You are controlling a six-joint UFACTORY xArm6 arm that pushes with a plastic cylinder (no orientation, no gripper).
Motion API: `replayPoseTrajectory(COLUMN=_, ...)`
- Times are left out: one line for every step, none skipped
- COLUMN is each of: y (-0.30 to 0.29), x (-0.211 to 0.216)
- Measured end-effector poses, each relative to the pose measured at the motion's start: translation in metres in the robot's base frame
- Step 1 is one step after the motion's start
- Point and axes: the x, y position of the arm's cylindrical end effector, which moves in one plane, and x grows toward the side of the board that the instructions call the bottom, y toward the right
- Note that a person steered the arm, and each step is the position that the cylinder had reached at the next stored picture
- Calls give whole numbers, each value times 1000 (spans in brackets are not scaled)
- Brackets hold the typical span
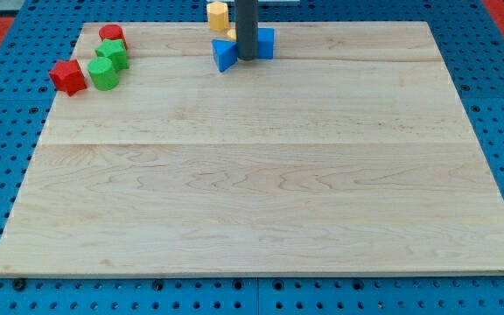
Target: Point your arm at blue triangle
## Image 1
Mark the red cylinder block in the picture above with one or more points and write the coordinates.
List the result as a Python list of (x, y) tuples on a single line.
[(112, 32)]

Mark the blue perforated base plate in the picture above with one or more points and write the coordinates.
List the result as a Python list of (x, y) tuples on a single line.
[(45, 31)]

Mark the green star block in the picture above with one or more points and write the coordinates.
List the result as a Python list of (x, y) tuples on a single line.
[(115, 50)]

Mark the green cylinder block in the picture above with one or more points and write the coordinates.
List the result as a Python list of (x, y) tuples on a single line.
[(102, 73)]

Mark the yellow hexagon block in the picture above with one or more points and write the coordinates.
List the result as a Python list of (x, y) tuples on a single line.
[(217, 16)]

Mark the light wooden board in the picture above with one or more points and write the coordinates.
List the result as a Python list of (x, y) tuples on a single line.
[(349, 154)]

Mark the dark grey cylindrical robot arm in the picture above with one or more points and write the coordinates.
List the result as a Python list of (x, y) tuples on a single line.
[(246, 25)]

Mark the blue cube block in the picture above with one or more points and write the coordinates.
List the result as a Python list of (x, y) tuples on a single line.
[(265, 44)]

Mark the small yellow block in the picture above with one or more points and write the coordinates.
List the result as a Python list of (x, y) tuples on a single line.
[(231, 34)]

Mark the blue triangle block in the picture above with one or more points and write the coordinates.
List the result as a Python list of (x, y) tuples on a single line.
[(225, 54)]

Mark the red star block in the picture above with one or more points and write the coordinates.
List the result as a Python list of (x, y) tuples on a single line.
[(67, 76)]

